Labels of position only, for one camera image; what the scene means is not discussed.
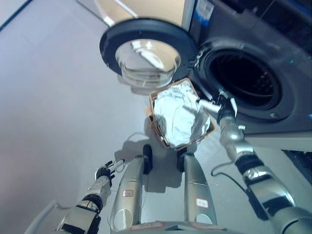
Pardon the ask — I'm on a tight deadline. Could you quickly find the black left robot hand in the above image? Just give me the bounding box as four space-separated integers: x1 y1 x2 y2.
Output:
96 158 125 187

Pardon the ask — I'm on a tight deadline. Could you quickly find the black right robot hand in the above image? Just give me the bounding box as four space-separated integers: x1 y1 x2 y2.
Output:
198 90 238 120

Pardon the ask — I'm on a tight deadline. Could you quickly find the woven wicker laundry basket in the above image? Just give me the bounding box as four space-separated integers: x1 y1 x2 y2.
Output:
145 78 215 151

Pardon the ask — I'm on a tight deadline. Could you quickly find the grey front-load washing machine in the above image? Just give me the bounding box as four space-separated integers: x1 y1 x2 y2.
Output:
182 0 312 137

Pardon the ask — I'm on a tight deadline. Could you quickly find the black left robot foot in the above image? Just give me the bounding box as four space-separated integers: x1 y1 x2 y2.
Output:
142 144 154 175

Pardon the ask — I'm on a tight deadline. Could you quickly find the black robot foot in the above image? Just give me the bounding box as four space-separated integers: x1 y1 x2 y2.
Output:
142 144 154 175
176 148 195 173

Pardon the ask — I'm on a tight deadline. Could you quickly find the white crumpled cloth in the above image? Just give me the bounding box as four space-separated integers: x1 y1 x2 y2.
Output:
153 81 212 148

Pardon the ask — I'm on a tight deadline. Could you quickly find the white cabinet base panel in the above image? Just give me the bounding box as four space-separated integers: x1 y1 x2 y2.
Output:
243 131 312 151

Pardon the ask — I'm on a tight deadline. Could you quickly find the black right robot foot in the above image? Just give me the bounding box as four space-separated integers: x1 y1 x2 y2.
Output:
176 148 195 173

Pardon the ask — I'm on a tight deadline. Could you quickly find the silver right robot leg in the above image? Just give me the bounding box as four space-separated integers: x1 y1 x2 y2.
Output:
182 153 217 225

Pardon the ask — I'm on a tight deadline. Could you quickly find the grey robot torso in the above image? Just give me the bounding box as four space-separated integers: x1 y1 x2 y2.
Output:
129 220 227 234

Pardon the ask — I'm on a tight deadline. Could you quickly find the blue white energy label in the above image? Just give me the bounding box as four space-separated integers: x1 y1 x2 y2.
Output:
194 0 215 30

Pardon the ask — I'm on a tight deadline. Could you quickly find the white vertical cabinet column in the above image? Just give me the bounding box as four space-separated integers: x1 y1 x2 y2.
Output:
181 0 195 32

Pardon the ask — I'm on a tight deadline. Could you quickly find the round glass washer door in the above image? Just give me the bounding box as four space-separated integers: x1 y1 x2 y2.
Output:
99 17 198 88

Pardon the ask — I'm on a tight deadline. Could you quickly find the white under-counter cabinet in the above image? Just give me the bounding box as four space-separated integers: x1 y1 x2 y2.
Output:
78 0 186 27

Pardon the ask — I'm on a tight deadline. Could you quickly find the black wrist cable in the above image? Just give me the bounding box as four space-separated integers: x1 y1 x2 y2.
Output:
211 163 271 221

